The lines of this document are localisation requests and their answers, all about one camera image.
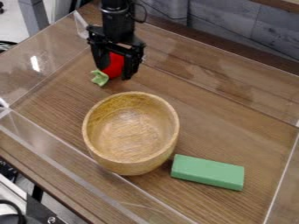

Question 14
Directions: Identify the red plush strawberry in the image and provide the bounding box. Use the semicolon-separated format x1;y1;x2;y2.
90;52;123;87

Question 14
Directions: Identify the wooden bowl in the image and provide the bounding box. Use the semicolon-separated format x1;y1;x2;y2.
81;91;180;176

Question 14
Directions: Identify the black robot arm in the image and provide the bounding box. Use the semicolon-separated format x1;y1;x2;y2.
86;0;146;80

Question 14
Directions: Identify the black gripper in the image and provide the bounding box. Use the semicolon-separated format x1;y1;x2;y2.
86;25;145;81

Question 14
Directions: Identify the black cable bottom left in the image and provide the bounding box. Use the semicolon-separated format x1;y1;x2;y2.
0;199;26;224

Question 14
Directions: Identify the black metal bracket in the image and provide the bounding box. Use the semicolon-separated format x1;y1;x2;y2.
23;195;66;224

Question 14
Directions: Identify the green rectangular block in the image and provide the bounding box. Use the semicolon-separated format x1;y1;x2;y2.
170;154;245;191

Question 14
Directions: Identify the clear acrylic tray enclosure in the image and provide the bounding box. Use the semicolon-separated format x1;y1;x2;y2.
0;17;299;224

